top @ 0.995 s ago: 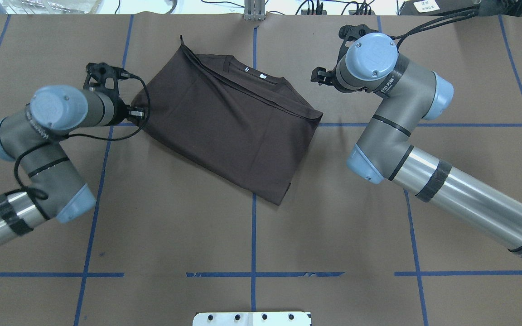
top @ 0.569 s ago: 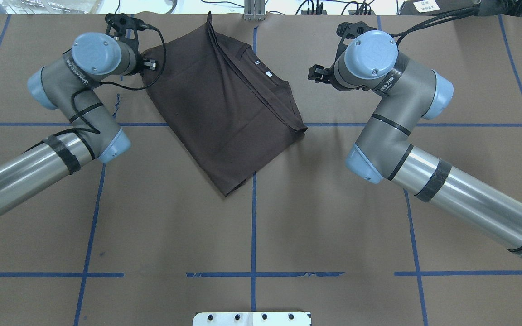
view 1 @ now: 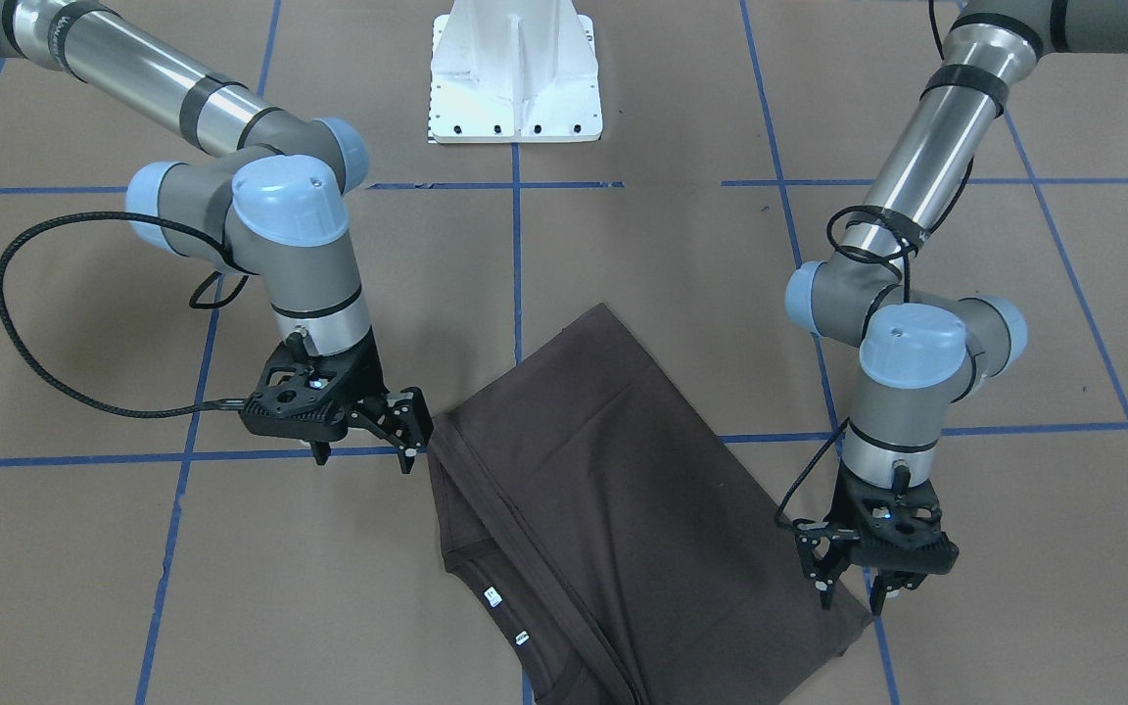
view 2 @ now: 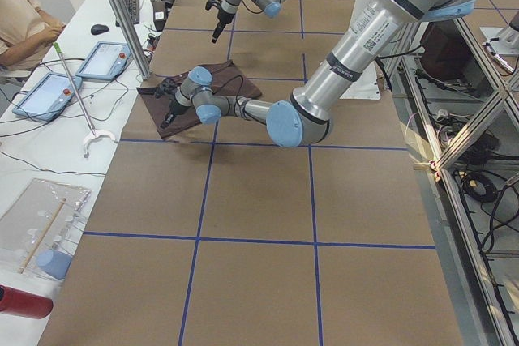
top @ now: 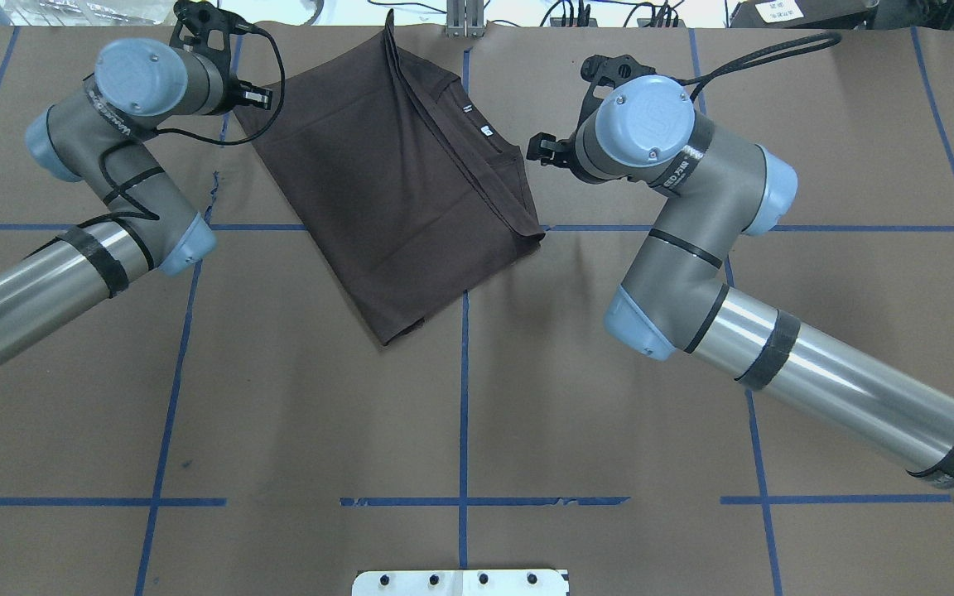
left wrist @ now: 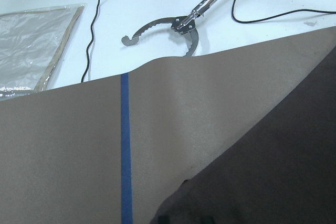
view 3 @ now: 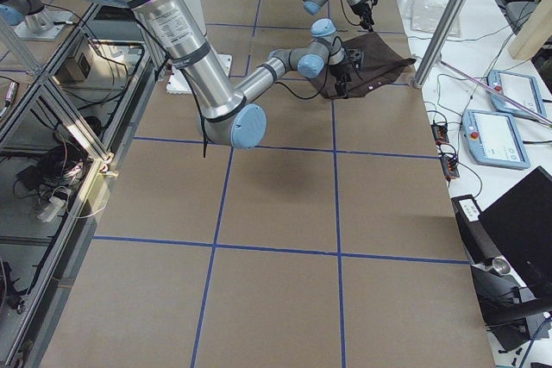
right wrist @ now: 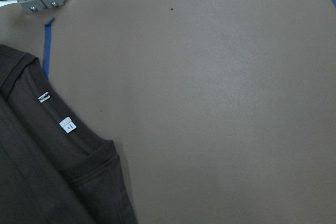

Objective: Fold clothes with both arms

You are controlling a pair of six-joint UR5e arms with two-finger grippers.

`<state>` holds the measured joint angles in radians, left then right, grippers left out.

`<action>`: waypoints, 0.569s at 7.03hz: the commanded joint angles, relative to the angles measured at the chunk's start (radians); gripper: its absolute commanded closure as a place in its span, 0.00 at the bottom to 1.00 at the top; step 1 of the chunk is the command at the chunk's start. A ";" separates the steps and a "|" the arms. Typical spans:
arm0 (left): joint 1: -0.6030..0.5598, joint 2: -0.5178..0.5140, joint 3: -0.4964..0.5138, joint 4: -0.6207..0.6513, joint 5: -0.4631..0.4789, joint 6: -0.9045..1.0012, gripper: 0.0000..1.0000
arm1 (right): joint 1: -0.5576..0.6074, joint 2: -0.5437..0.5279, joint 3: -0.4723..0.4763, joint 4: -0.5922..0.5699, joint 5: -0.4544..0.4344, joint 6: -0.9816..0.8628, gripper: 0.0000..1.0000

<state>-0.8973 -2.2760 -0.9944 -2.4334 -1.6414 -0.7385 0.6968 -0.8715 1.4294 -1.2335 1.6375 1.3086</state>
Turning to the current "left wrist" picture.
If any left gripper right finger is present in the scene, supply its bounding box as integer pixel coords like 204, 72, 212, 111
200, 216, 213, 224

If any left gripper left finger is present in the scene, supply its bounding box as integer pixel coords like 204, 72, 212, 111
157, 215, 171, 224

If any dark brown t-shirt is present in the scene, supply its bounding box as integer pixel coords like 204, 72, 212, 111
151, 51, 335, 223

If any reacher grabber tool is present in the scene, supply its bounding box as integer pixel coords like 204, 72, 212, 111
121, 0, 218, 57

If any clear plastic bag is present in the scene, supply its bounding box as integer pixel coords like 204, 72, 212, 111
1, 4, 85, 99

